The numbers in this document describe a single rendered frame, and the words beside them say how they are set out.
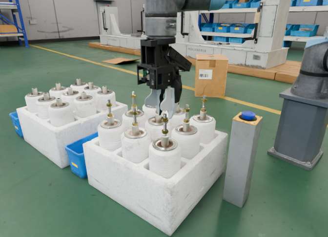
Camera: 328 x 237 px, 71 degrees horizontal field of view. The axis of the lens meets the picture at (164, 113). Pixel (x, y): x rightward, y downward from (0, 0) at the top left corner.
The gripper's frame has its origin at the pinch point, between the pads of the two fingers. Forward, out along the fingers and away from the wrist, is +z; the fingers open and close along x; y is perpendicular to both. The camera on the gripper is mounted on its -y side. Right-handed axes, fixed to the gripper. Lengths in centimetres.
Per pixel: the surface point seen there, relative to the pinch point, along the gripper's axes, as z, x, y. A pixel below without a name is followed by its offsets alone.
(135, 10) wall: -44, -590, -489
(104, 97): 12, -53, -13
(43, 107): 12, -63, 11
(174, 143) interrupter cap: 9.9, 2.2, -1.1
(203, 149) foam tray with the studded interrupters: 17.3, 3.9, -14.7
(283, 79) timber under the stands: 32, -26, -202
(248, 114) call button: 2.3, 15.4, -19.3
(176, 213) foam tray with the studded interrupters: 28.6, 8.3, 4.4
